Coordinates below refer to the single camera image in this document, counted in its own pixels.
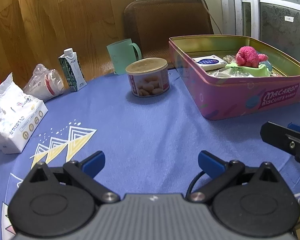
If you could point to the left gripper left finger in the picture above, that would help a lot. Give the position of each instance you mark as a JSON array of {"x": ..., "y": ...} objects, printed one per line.
[{"x": 82, "y": 175}]

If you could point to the green white drink carton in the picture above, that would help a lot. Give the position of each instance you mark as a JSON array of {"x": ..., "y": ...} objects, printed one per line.
[{"x": 71, "y": 68}]

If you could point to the biscuit can tan lid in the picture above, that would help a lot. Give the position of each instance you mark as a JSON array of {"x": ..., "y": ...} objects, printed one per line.
[{"x": 148, "y": 77}]

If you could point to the pink macaron biscuit tin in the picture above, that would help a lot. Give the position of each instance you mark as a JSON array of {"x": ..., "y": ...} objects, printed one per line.
[{"x": 221, "y": 98}]

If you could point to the brown chair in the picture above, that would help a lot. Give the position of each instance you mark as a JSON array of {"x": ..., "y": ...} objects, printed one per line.
[{"x": 150, "y": 23}]

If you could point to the green cloth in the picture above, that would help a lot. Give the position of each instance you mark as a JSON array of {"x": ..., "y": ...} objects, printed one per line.
[{"x": 260, "y": 71}]

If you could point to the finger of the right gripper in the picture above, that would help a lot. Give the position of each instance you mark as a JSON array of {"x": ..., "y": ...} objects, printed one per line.
[{"x": 284, "y": 138}]

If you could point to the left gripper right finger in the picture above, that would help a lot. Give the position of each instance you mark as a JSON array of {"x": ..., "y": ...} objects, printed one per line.
[{"x": 222, "y": 174}]

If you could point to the white tissue pack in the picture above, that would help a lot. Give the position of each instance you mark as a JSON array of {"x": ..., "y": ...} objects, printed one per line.
[{"x": 20, "y": 115}]

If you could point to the pink fluffy sock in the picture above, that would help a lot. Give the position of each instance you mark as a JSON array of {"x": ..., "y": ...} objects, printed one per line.
[{"x": 247, "y": 56}]

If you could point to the wooden board panel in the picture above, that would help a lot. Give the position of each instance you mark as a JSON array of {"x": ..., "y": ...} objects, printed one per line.
[{"x": 38, "y": 31}]

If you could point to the bagged paper cups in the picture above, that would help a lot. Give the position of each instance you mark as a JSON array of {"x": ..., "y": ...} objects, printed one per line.
[{"x": 44, "y": 83}]

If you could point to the small white tissue packet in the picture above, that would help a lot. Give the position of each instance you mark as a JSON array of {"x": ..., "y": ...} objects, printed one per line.
[{"x": 209, "y": 63}]

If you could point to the green plastic mug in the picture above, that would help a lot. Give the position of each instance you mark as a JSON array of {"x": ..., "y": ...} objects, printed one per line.
[{"x": 123, "y": 53}]

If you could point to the blue patterned tablecloth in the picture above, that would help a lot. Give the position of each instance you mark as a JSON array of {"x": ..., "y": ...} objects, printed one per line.
[{"x": 151, "y": 144}]

